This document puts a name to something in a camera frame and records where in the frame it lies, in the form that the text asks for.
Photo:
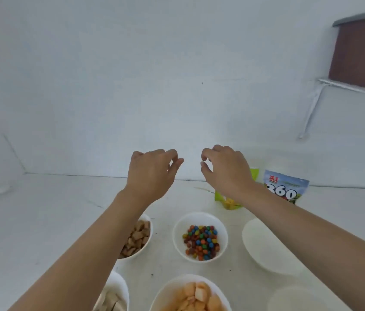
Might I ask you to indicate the person's right hand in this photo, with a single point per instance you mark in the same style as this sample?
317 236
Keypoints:
231 174

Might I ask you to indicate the person's left forearm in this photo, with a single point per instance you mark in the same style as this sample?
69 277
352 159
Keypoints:
79 259

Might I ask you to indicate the white shelf bracket strut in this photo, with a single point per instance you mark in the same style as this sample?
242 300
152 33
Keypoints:
312 110

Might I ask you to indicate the green snack bag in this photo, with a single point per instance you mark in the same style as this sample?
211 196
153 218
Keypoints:
229 204

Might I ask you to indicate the pile of brown pillow snacks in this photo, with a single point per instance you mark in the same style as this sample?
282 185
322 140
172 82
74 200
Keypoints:
137 238

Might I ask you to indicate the pile of orange wafer cubes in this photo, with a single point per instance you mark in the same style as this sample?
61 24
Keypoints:
198 296

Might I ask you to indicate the pile of beige wafer cubes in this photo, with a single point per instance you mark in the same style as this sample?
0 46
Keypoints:
109 301

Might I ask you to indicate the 360 Kuaci seed bag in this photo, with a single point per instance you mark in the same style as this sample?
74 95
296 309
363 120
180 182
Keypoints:
286 187

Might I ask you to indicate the person's right forearm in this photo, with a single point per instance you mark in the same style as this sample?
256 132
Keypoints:
325 246

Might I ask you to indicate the white round bowl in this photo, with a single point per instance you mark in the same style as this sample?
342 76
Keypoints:
292 299
166 291
121 285
266 249
143 251
179 229

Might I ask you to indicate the person's left hand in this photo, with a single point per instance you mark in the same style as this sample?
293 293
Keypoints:
150 178

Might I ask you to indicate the pile of colourful round candies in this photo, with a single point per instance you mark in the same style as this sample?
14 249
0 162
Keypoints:
202 242

